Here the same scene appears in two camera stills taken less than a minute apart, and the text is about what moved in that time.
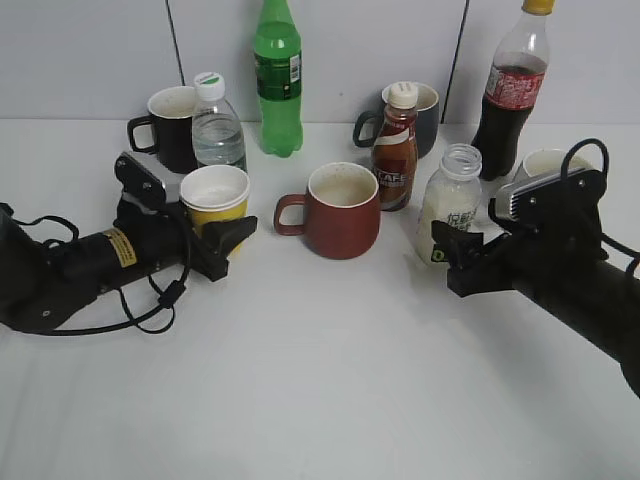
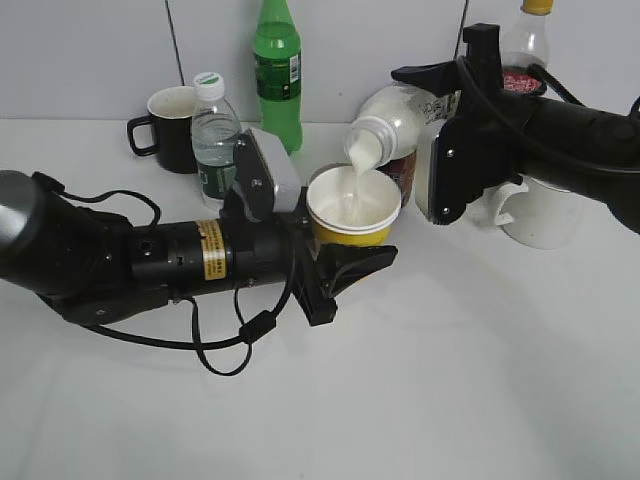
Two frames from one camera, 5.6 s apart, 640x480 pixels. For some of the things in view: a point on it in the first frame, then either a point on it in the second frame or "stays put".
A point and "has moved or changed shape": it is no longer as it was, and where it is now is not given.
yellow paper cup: [215, 193] → [348, 208]
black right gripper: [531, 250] → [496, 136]
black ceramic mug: [171, 119] stays put
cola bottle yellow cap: [515, 84] stays put
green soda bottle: [278, 70] stays put
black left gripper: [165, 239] → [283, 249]
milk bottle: [452, 196] has moved or changed shape
